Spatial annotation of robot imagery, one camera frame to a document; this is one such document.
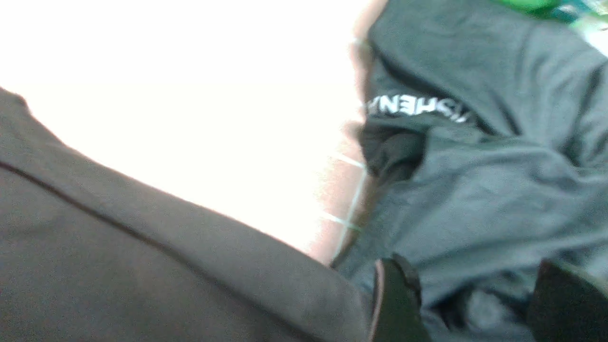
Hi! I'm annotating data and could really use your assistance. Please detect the dark gray long-sleeved shirt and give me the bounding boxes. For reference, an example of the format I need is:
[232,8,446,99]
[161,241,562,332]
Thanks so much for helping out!
[0,89,372,342]

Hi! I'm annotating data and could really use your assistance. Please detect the dark teal garment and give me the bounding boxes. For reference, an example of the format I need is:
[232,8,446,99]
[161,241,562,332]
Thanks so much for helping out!
[337,0,607,342]

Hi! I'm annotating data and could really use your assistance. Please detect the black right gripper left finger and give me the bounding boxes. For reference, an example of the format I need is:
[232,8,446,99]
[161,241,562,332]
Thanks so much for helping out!
[369,256,432,342]

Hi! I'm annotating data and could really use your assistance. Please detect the green backdrop cloth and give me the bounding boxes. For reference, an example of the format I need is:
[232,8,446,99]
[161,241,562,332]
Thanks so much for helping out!
[498,0,608,22]

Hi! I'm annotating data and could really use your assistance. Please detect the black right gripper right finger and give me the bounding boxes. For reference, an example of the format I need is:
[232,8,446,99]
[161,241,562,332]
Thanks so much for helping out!
[526,260,608,342]

